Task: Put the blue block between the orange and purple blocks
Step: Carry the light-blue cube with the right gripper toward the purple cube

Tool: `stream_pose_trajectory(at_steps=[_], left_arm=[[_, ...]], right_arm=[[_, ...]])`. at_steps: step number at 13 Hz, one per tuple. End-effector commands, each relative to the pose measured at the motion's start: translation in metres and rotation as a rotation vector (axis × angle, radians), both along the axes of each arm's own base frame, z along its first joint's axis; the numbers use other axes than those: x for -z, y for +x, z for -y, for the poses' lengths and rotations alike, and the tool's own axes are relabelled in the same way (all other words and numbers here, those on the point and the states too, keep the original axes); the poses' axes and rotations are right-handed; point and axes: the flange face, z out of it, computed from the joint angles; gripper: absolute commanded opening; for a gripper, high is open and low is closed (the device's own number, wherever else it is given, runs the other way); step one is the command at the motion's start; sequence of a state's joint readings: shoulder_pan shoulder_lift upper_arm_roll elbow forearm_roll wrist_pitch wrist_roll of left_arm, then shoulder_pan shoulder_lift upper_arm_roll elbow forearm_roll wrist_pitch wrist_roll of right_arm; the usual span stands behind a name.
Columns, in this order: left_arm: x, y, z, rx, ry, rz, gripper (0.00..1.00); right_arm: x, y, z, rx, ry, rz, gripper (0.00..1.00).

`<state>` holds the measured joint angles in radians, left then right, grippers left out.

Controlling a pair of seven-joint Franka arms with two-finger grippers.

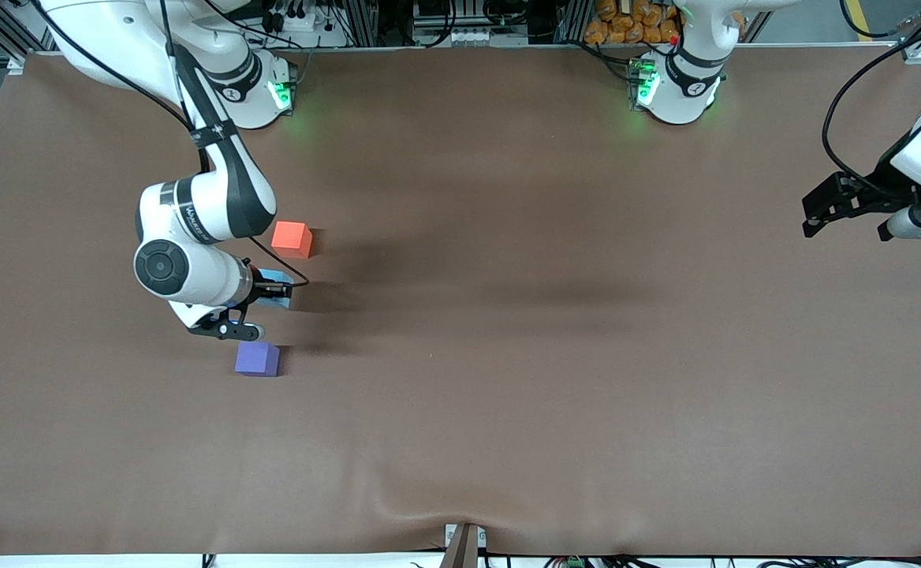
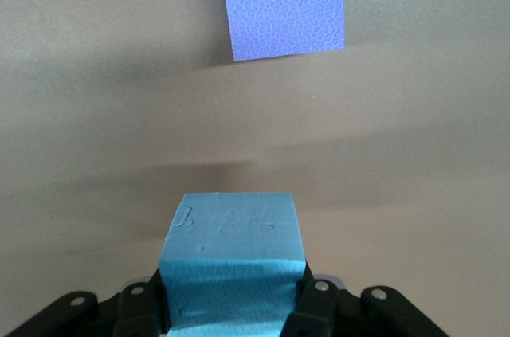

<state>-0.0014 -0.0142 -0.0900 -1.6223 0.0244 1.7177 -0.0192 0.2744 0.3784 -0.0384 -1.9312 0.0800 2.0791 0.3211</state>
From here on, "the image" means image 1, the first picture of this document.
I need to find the brown table mat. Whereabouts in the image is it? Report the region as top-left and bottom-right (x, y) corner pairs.
(0, 43), (921, 557)

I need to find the light blue foam block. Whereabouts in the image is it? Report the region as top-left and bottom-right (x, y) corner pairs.
(258, 269), (295, 309)

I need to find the purple foam block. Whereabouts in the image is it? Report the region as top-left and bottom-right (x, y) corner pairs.
(234, 341), (281, 378)

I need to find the aluminium rack with electronics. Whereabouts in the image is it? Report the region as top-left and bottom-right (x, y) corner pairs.
(350, 0), (587, 47)

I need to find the white power strip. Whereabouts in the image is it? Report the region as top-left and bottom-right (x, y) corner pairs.
(263, 6), (337, 34)

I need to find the orange net bag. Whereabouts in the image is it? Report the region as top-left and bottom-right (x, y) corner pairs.
(584, 0), (747, 46)

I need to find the aluminium camera mount post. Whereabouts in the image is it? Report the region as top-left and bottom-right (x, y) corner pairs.
(443, 522), (488, 568)

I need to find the orange foam block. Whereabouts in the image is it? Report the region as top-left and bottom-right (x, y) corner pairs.
(271, 221), (313, 260)

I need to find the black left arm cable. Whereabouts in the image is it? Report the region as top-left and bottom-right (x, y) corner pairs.
(822, 20), (921, 200)

